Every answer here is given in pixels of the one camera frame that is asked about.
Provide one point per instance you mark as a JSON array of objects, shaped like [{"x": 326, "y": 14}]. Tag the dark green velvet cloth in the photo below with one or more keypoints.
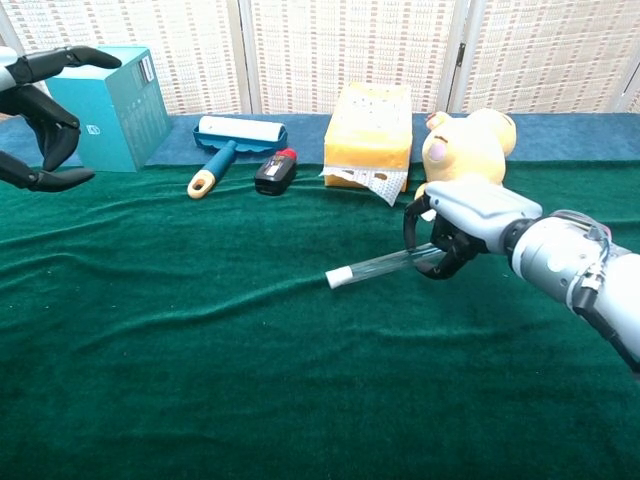
[{"x": 250, "y": 375}]

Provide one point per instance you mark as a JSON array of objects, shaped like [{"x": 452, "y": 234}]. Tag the yellow plush toy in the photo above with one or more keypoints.
[{"x": 470, "y": 150}]

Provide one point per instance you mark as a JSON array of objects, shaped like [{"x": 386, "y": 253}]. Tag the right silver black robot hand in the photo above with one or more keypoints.
[{"x": 480, "y": 210}]

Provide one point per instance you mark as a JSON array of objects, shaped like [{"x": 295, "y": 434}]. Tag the clear glass test tube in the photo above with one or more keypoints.
[{"x": 385, "y": 262}]

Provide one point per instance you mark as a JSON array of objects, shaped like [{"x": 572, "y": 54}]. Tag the white woven folding screen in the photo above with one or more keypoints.
[{"x": 325, "y": 50}]

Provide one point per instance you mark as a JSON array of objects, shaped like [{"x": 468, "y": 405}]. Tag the yellow cat print tissue pack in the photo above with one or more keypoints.
[{"x": 367, "y": 135}]

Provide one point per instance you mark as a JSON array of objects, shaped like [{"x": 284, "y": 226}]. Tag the teal cardboard box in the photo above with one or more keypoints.
[{"x": 115, "y": 115}]

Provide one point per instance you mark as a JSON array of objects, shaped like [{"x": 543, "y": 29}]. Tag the black device with red cap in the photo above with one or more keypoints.
[{"x": 275, "y": 175}]

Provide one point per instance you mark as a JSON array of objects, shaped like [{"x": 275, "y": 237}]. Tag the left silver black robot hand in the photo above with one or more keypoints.
[{"x": 55, "y": 130}]

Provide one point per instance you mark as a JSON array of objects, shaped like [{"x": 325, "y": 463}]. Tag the small white cap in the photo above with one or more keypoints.
[{"x": 339, "y": 277}]

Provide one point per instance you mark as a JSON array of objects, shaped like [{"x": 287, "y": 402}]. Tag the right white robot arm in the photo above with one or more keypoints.
[{"x": 560, "y": 250}]

